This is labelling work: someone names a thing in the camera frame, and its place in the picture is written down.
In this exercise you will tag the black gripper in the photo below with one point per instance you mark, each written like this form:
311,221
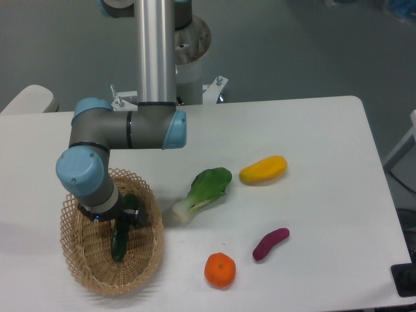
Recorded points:
138,218

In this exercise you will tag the green cucumber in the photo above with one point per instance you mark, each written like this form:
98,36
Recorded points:
120,236

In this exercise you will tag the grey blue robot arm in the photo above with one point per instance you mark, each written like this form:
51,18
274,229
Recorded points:
97,129

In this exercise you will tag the woven wicker basket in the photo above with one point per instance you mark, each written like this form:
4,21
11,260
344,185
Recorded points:
86,244

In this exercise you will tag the green bok choy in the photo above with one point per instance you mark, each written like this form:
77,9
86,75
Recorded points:
208,186

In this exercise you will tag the orange tangerine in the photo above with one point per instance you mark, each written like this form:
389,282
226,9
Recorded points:
220,270

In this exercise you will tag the purple sweet potato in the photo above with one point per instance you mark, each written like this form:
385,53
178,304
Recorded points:
268,242

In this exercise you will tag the yellow mango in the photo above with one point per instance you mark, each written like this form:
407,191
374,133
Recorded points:
264,171

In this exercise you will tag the white chair armrest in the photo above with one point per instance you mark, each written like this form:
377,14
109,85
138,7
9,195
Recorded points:
34,99

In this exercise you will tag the black device at table edge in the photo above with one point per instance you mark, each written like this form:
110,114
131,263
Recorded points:
404,279

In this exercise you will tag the clear bag with blue items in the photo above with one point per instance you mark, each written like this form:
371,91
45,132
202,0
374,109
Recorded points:
402,10

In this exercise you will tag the white furniture frame right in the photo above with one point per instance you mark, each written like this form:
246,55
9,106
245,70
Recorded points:
401,148

